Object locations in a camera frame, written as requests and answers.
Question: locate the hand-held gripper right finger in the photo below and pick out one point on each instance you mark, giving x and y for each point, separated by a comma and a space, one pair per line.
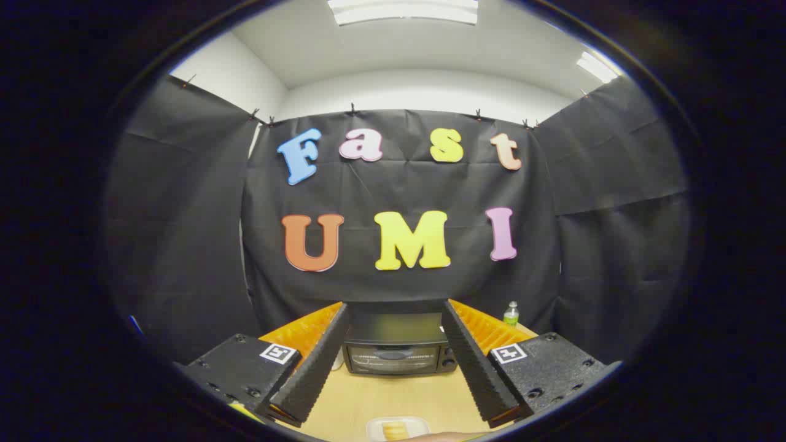
476, 368

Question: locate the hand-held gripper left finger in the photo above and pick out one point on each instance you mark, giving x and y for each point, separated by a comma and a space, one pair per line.
313, 368

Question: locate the black toaster oven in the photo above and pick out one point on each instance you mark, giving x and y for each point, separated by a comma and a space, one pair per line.
393, 359

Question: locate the ridged bread roll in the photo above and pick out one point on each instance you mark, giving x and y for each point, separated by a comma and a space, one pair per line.
394, 431

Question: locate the white pop-up toaster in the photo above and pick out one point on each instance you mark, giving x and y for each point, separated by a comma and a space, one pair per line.
338, 359

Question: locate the green drink bottle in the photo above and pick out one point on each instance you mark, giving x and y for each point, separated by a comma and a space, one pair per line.
511, 316

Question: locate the white rectangular plate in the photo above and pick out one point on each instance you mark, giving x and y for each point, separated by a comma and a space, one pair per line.
419, 425

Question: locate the small ceiling light panel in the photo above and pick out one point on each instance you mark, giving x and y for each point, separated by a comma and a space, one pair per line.
597, 67

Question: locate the long ceiling light panel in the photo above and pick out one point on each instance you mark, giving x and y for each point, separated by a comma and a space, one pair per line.
402, 11

